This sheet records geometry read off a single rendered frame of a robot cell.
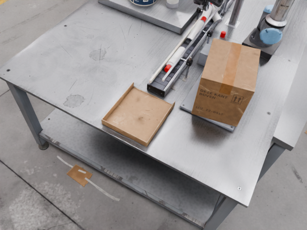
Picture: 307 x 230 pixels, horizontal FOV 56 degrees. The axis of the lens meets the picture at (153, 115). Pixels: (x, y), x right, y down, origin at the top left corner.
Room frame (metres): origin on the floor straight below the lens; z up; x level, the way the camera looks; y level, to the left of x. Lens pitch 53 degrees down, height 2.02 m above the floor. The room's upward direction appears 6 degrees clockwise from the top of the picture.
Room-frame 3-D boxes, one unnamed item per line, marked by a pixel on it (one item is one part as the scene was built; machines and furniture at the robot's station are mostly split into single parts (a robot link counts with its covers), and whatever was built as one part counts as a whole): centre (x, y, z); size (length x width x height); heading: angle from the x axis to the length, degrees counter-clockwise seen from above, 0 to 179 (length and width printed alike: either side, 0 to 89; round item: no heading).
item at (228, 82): (1.04, -0.34, 0.99); 0.30 x 0.24 x 0.27; 167
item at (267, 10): (1.56, -0.64, 1.05); 0.13 x 0.12 x 0.14; 170
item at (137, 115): (0.90, 0.07, 0.85); 0.30 x 0.26 x 0.04; 156
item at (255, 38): (1.56, -0.65, 0.93); 0.15 x 0.15 x 0.10
